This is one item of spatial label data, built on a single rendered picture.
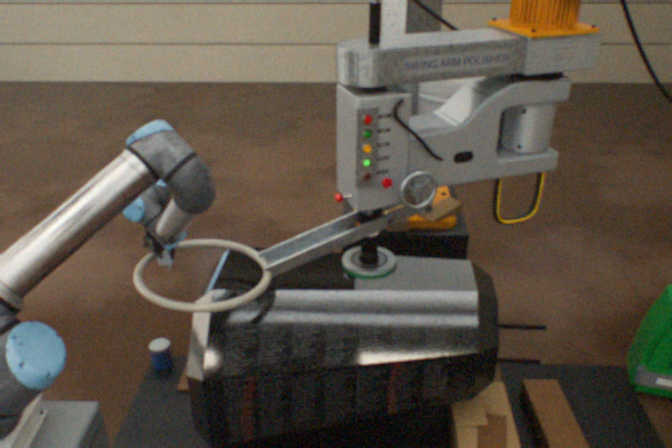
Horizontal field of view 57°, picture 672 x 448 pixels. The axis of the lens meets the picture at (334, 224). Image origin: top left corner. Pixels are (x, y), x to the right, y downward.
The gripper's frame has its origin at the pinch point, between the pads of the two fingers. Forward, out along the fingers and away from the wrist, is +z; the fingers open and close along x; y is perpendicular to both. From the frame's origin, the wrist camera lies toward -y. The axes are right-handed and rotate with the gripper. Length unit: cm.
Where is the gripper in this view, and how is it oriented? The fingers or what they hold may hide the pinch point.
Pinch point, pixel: (166, 263)
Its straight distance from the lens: 249.7
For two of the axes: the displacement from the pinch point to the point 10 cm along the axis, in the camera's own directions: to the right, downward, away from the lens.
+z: -0.8, 8.9, 4.5
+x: 7.6, 3.4, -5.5
